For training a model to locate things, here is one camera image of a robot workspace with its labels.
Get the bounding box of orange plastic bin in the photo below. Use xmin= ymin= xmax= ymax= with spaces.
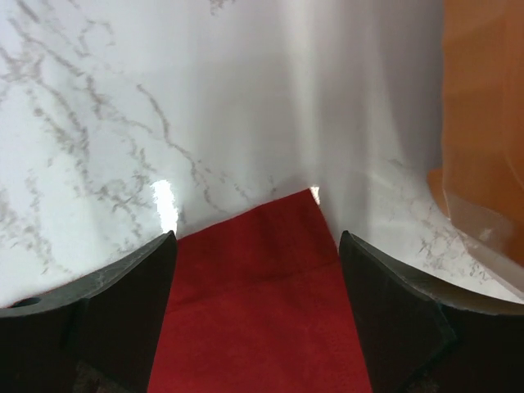
xmin=427 ymin=1 xmax=523 ymax=296

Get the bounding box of dark red t shirt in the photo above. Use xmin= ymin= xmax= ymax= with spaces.
xmin=148 ymin=190 xmax=371 ymax=393

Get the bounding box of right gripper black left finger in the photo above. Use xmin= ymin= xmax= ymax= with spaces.
xmin=1 ymin=232 xmax=177 ymax=392

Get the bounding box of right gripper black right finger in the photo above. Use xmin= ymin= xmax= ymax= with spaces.
xmin=339 ymin=231 xmax=523 ymax=392

